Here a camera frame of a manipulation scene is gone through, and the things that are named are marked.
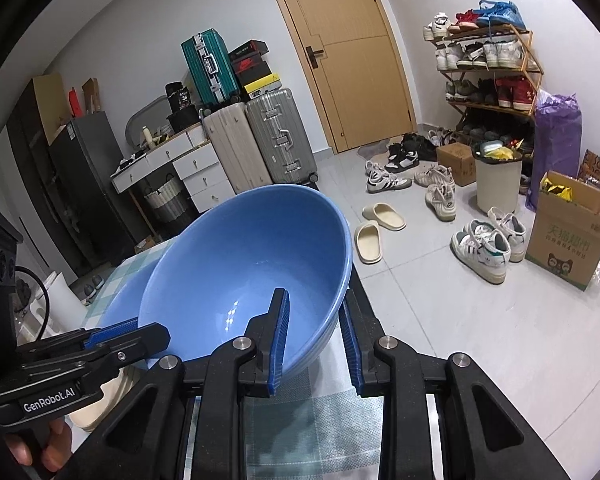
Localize blue ceramic bowl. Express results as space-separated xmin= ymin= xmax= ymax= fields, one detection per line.
xmin=97 ymin=259 xmax=158 ymax=328
xmin=138 ymin=184 xmax=353 ymax=379

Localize left hand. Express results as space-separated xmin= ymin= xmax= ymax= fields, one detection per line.
xmin=2 ymin=416 xmax=77 ymax=476

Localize beige slipper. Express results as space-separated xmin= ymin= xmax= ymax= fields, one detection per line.
xmin=354 ymin=220 xmax=382 ymax=264
xmin=362 ymin=203 xmax=406 ymax=232

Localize teal checked tablecloth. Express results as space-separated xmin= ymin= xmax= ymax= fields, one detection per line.
xmin=82 ymin=236 xmax=397 ymax=480

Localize white green sneaker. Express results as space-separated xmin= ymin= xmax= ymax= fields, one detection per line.
xmin=488 ymin=207 xmax=527 ymax=263
xmin=450 ymin=219 xmax=510 ymax=285

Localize black refrigerator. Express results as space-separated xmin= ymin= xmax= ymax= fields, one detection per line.
xmin=50 ymin=112 xmax=150 ymax=266

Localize woven laundry basket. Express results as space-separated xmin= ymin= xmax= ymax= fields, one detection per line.
xmin=144 ymin=172 xmax=195 ymax=236

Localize white drawer desk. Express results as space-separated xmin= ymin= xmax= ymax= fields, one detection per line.
xmin=111 ymin=124 xmax=235 ymax=212

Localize small brown cardboard box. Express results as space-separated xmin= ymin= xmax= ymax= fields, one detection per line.
xmin=437 ymin=142 xmax=476 ymax=186

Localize beige hard-shell suitcase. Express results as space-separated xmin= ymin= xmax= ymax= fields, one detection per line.
xmin=201 ymin=103 xmax=272 ymax=194

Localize grey aluminium suitcase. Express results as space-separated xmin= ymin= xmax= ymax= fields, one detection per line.
xmin=246 ymin=88 xmax=318 ymax=184

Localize white trash bin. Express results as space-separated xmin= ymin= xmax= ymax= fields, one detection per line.
xmin=471 ymin=140 xmax=522 ymax=212

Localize open cardboard box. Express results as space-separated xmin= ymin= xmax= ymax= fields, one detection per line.
xmin=526 ymin=170 xmax=600 ymax=290

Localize teal hard-shell suitcase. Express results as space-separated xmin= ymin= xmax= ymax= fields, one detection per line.
xmin=181 ymin=28 xmax=242 ymax=115

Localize stacked shoe boxes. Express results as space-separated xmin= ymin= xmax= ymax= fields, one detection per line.
xmin=228 ymin=39 xmax=282 ymax=100

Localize patterned brown flat box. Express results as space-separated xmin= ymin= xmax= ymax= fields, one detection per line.
xmin=578 ymin=150 xmax=600 ymax=188

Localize purple plastic bag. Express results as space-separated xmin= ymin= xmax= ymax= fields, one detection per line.
xmin=526 ymin=89 xmax=582 ymax=211

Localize wooden shoe rack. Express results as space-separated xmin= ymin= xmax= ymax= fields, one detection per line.
xmin=424 ymin=24 xmax=544 ymax=162

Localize wooden door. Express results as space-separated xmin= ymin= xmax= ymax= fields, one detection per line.
xmin=276 ymin=0 xmax=416 ymax=153

